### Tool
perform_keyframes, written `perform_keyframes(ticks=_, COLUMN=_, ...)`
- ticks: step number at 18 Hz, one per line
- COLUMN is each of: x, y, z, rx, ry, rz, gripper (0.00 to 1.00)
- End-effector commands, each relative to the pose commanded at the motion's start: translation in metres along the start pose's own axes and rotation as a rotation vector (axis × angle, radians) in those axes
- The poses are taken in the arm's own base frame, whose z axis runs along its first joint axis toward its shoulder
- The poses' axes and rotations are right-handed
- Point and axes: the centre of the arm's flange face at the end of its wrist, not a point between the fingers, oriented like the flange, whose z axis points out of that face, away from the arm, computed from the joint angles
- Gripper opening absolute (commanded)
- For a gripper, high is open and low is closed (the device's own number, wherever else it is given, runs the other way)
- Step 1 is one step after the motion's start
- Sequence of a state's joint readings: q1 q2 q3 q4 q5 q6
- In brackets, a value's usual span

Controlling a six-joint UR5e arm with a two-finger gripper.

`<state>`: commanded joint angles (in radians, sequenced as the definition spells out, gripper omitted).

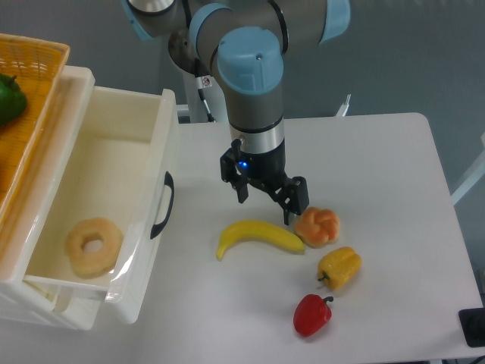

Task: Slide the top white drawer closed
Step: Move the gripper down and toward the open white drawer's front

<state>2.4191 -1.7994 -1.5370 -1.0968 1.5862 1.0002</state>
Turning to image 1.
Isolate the yellow toy banana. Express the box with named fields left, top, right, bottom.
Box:
left=215, top=220, right=305, bottom=261

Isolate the orange woven basket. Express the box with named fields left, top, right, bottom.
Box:
left=1, top=33, right=70, bottom=222

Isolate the yellow toy bell pepper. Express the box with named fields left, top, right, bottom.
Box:
left=318, top=246, right=362, bottom=290

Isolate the red toy bell pepper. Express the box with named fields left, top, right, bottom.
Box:
left=293, top=294, right=334, bottom=337

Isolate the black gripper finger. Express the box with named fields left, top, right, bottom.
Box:
left=274, top=176, right=309, bottom=225
left=220, top=149, right=249, bottom=203

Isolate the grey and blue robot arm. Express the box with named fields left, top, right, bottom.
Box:
left=123, top=1, right=351, bottom=222

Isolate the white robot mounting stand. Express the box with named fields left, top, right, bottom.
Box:
left=179, top=70, right=228, bottom=124

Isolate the white drawer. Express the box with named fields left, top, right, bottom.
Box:
left=24, top=87, right=178, bottom=330

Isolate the beige toy donut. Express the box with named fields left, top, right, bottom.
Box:
left=64, top=217, right=124, bottom=278

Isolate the white plastic drawer cabinet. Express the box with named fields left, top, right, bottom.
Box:
left=1, top=66, right=99, bottom=329

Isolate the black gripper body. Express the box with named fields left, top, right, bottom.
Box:
left=230, top=139, right=287, bottom=197

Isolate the green toy bell pepper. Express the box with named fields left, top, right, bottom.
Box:
left=0, top=74, right=27, bottom=126

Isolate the black device at table edge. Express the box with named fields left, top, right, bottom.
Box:
left=458, top=307, right=485, bottom=347

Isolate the white frame bar right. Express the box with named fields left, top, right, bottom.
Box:
left=451, top=133, right=484, bottom=206

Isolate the orange toy bread bun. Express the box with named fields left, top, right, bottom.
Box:
left=294, top=207, right=340, bottom=248

